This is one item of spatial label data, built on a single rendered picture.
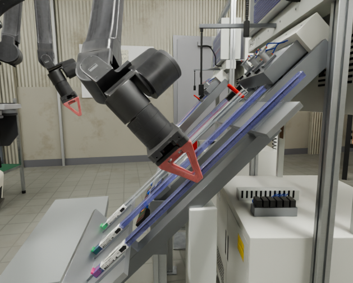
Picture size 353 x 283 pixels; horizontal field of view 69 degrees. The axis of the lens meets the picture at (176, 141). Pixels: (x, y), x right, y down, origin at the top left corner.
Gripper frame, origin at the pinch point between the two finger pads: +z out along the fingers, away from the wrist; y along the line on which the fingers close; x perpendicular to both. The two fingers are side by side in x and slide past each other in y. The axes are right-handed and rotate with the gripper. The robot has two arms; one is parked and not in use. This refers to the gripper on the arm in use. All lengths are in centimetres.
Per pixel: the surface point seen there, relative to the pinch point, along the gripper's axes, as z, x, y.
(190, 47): -21, -123, 415
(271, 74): 4.9, -35.8, 32.7
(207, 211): 10.5, 3.7, 7.1
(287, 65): 6, -41, 32
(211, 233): 14.9, 6.3, 7.0
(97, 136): -16, 97, 407
